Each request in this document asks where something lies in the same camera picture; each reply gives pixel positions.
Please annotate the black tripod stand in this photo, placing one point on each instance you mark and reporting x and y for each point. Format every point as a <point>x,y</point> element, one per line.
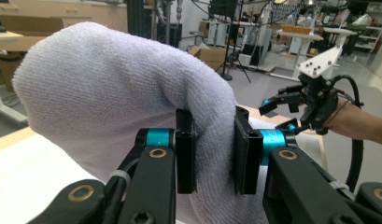
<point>227,46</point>

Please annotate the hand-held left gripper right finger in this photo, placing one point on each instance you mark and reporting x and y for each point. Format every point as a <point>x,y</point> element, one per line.
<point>247,161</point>

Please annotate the white grid mat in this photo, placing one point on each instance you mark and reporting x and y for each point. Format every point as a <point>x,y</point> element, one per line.
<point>26,186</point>

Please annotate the black metal frame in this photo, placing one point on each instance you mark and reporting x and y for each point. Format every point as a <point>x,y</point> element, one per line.
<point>138,15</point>

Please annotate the light wooden cabinet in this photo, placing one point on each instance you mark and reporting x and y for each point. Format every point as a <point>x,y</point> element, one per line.
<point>86,12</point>

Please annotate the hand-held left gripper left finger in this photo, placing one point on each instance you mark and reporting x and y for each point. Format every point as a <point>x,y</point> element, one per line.
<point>185,161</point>

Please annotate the lilac patterned towel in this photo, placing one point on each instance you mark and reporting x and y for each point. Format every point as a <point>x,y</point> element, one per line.
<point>95,87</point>

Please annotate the white shelf rack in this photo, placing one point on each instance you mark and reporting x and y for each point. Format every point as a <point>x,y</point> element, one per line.
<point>370,28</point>

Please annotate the open cardboard box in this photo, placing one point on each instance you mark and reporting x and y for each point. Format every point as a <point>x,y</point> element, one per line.
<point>210,57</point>

